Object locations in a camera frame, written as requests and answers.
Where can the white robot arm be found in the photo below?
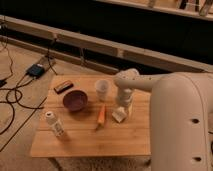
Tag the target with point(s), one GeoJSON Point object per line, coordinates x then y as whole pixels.
{"type": "Point", "coordinates": [180, 104]}

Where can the white ceramic cup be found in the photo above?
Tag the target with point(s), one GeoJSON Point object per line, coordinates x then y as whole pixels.
{"type": "Point", "coordinates": [102, 87]}

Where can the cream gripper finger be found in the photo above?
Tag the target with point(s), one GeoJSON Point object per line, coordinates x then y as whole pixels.
{"type": "Point", "coordinates": [119, 109]}
{"type": "Point", "coordinates": [130, 110]}

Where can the white plastic bottle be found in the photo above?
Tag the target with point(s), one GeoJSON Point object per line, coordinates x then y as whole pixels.
{"type": "Point", "coordinates": [54, 122]}

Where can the white sponge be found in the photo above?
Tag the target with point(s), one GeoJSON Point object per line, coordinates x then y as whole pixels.
{"type": "Point", "coordinates": [119, 117]}

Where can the orange carrot toy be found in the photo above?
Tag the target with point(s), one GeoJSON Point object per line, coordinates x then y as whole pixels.
{"type": "Point", "coordinates": [101, 117]}

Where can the long wooden beam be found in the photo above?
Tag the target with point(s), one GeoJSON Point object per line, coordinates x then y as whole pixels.
{"type": "Point", "coordinates": [106, 47]}

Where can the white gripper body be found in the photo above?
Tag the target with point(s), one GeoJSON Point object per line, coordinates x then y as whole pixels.
{"type": "Point", "coordinates": [124, 97]}

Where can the wooden table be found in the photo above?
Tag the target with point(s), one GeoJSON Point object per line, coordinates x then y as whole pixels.
{"type": "Point", "coordinates": [82, 137]}

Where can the purple bowl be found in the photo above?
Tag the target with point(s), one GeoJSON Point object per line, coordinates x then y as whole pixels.
{"type": "Point", "coordinates": [75, 100]}

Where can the black power adapter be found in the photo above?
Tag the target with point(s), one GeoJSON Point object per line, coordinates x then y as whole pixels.
{"type": "Point", "coordinates": [35, 71]}

